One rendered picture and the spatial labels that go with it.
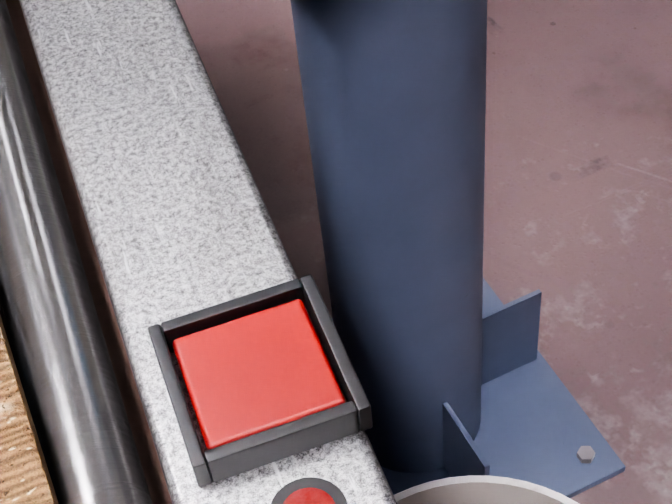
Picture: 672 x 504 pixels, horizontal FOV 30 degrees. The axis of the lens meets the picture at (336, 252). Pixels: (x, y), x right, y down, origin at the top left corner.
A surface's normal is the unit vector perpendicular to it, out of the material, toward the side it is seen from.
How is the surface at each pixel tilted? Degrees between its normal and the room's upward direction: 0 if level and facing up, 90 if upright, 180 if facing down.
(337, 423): 90
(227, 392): 0
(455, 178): 90
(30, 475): 0
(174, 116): 0
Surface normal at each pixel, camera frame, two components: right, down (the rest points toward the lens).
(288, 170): -0.08, -0.64
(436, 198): 0.37, 0.69
